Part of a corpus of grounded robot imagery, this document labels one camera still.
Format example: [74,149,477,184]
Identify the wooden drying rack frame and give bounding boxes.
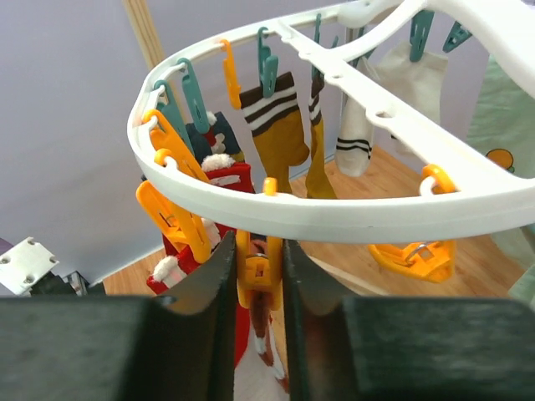
[122,0,166,71]

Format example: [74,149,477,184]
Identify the white sock black stripes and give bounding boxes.
[334,96,375,177]

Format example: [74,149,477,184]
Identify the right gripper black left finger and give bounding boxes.
[1,233,237,400]

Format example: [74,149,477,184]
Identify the white round clip hanger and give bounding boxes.
[127,1,534,244]

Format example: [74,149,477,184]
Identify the red panda sock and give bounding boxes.
[145,221,252,368]

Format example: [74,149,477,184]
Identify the navy blue sock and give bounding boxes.
[186,111,245,165]

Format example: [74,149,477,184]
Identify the mustard yellow sock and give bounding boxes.
[305,72,337,199]
[240,72,309,194]

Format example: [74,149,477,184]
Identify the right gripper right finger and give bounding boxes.
[283,240,534,400]

